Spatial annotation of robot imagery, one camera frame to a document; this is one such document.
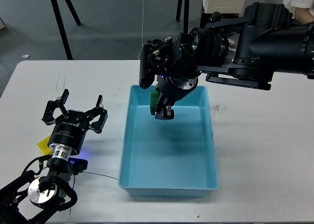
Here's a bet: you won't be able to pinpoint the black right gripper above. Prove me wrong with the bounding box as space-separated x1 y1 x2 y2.
155 75 198 120

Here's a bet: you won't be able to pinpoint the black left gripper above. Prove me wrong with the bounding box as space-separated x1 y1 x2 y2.
42 89 108 155

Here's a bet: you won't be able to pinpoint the green wooden cube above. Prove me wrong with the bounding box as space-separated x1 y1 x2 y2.
150 89 160 115

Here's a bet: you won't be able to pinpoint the yellow wooden cube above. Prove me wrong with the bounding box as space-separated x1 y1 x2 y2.
37 136 53 155

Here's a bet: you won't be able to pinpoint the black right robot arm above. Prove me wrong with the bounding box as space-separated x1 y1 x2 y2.
139 2 314 120

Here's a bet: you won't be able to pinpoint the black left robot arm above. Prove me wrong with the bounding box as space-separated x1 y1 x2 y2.
0 89 108 224

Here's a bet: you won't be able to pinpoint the white plastic appliance box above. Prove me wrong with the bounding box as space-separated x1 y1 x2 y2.
203 0 245 14

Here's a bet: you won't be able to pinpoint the light blue plastic bin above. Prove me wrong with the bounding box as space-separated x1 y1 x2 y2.
119 85 219 197

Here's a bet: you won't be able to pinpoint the black storage crate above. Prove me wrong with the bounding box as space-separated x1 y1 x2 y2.
199 11 239 28

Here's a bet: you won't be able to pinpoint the black tripod legs right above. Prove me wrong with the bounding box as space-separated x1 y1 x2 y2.
176 0 190 33

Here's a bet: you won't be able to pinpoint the black tripod legs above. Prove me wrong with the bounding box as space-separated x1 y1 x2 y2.
176 0 190 33
47 0 82 60

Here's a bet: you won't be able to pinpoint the black tripod legs left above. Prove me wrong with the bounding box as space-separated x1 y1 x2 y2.
47 0 82 60

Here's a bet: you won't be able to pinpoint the seated person white shirt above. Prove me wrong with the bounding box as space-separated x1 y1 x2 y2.
283 0 314 24

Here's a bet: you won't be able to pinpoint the white hanging cable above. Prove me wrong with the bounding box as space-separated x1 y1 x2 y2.
137 0 148 60

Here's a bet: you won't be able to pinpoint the thin black wire on table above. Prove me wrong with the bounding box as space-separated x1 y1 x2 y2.
82 171 119 181

